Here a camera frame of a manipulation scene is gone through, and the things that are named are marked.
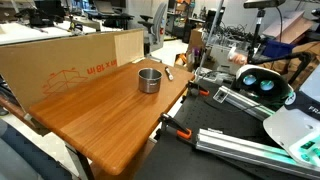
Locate grey office chair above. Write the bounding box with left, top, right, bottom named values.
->
left=137, top=2, right=168, bottom=56

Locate flat cardboard sheet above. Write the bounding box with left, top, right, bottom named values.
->
left=262, top=10, right=315, bottom=45

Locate black orange bar clamp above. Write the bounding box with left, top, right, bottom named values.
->
left=158, top=112, right=194, bottom=141
left=184, top=80, right=211, bottom=98

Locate white desk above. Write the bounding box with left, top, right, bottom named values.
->
left=0, top=19, right=101, bottom=46

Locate aluminium extrusion rail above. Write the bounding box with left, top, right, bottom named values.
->
left=195, top=128, right=320, bottom=179
left=213, top=85, right=278, bottom=122

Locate white equipment box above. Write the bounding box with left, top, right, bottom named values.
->
left=209, top=34, right=251, bottom=75

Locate blue grey fabric chair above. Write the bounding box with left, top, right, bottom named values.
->
left=0, top=118, right=68, bottom=180

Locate brown wooden table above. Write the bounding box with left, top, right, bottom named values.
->
left=28, top=58, right=196, bottom=180

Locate silver metal pole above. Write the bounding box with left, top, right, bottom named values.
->
left=194, top=0, right=225, bottom=83

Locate black camera tripod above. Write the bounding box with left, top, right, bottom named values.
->
left=246, top=8, right=316, bottom=86

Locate stainless steel cup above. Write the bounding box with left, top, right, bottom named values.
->
left=137, top=67, right=163, bottom=94

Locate black and white marker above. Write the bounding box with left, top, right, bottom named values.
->
left=164, top=66, right=175, bottom=82

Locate black stereo camera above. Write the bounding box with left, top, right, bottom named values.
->
left=243, top=0, right=287, bottom=9

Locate blue plastic bin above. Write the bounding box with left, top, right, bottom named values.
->
left=261, top=39, right=294, bottom=58

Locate black perforated breadboard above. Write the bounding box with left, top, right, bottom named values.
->
left=133, top=78, right=320, bottom=180

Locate white VR headset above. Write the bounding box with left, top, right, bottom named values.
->
left=234, top=64, right=295, bottom=110

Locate pink glove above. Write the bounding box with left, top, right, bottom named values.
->
left=228, top=46, right=248, bottom=66

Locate small brown cardboard box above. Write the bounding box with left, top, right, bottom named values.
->
left=187, top=27, right=206, bottom=53

